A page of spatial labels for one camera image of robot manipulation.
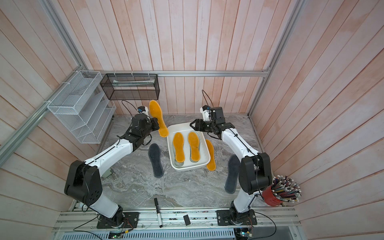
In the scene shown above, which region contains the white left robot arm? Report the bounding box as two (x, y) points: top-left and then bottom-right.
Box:
(64, 113), (164, 228)

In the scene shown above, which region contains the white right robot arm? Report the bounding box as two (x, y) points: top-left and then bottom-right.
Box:
(190, 105), (273, 225)

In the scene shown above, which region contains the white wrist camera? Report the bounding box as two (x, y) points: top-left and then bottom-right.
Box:
(138, 106), (149, 116)
(200, 105), (211, 121)

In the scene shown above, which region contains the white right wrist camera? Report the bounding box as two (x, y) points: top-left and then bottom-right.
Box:
(200, 105), (211, 121)

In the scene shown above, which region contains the red cup of pencils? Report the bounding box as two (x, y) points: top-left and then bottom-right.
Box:
(262, 175), (302, 207)

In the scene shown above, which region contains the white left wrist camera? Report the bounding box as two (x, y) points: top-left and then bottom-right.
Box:
(138, 106), (149, 116)

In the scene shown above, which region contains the pale green small device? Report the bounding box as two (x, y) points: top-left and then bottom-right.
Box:
(102, 169), (113, 179)

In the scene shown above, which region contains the black wire mesh basket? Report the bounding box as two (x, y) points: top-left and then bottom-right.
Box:
(101, 73), (160, 101)

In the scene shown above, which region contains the white plastic storage box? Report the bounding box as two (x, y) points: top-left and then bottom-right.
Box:
(167, 123), (210, 172)

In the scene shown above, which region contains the black marker pen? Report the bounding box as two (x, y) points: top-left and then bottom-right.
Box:
(154, 198), (163, 228)

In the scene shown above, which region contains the yellow fuzzy insole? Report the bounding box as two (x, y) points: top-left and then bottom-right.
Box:
(149, 100), (169, 138)
(173, 133), (185, 166)
(206, 140), (216, 171)
(187, 131), (201, 163)

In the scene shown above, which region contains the dark grey insole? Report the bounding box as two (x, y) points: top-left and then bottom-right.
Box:
(148, 144), (164, 178)
(225, 155), (241, 194)

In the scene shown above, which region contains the small black block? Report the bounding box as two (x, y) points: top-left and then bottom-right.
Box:
(183, 215), (191, 226)

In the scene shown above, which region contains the white wire mesh shelf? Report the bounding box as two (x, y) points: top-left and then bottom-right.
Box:
(48, 71), (116, 144)

